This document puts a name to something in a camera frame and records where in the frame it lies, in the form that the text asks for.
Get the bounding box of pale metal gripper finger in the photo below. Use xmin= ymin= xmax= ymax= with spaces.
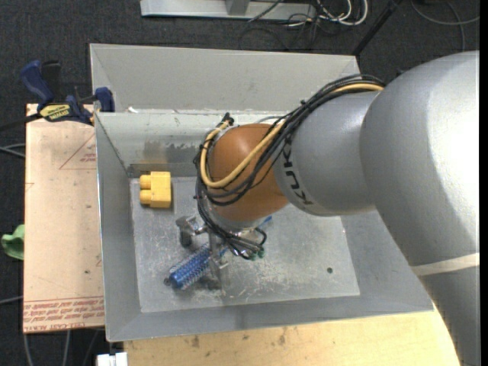
xmin=208 ymin=259 xmax=231 ymax=291
xmin=175 ymin=215 xmax=201 ymax=249

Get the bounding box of blue bristle brush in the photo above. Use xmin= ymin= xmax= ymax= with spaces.
xmin=163 ymin=242 xmax=213 ymax=291

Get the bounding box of yellow toy building block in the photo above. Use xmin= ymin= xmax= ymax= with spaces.
xmin=139 ymin=171 xmax=173 ymax=210

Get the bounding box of grey metal bin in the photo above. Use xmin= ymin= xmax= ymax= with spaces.
xmin=89 ymin=43 xmax=435 ymax=343

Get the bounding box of brown cardboard board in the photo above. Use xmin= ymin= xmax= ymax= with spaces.
xmin=22 ymin=103 xmax=106 ymax=334

